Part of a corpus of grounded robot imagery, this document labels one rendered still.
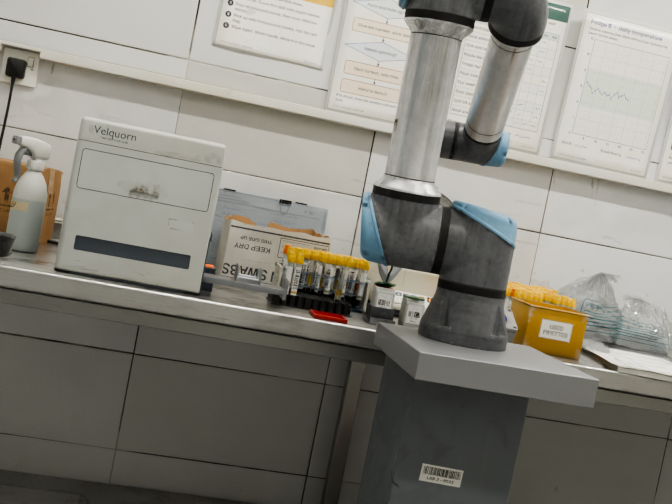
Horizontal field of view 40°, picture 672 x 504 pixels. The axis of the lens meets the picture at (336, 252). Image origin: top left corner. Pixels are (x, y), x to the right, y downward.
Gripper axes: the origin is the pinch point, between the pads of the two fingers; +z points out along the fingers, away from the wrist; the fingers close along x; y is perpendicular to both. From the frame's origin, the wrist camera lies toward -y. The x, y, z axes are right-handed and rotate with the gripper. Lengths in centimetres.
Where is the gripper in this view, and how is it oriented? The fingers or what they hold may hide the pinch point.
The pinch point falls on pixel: (387, 277)
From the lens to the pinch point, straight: 192.2
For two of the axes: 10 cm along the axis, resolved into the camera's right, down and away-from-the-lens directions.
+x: -9.7, -1.8, -1.6
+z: -1.9, 9.8, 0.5
